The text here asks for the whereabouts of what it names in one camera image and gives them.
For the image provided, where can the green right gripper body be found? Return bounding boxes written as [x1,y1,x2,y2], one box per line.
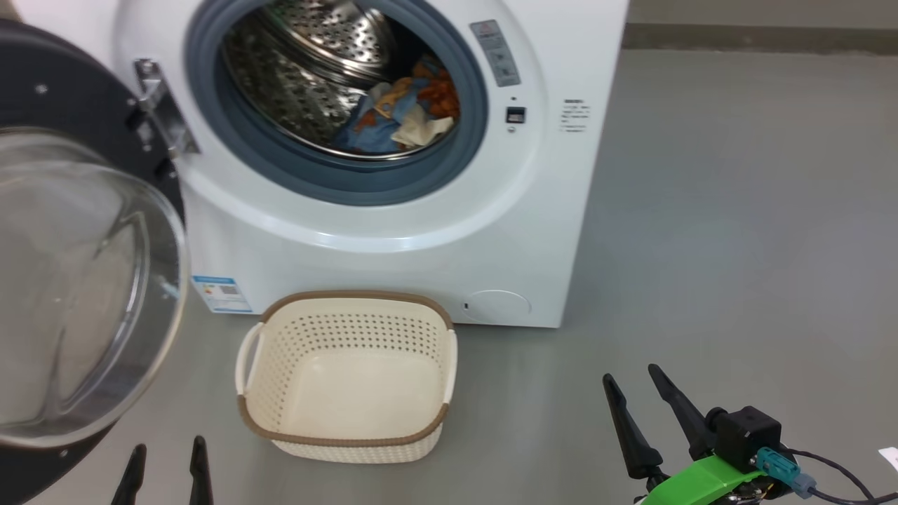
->
[635,454,765,505]

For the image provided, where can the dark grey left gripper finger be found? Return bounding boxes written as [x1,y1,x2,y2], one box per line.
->
[189,435,215,505]
[111,443,148,505]

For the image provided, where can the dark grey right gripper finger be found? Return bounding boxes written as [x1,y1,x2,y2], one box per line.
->
[602,373,664,481]
[647,363,716,460]

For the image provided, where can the round glass washing machine door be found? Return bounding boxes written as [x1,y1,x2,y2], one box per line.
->
[0,20,190,505]

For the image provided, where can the blue clothes with orange print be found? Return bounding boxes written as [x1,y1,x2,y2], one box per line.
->
[333,60,462,156]

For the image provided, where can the cream perforated laundry basket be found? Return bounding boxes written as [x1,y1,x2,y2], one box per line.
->
[235,290,459,465]

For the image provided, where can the white front-load washing machine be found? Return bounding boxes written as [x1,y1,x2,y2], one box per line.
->
[14,0,630,329]

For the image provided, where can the blue energy label sticker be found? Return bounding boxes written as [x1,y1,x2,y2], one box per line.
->
[192,275,253,314]

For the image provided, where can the grey warning label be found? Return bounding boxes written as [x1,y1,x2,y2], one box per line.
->
[469,20,521,88]

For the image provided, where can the teal cable connector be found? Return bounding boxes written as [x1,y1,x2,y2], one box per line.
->
[756,447,818,500]

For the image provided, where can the thin black cable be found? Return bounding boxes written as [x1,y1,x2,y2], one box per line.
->
[786,449,898,505]

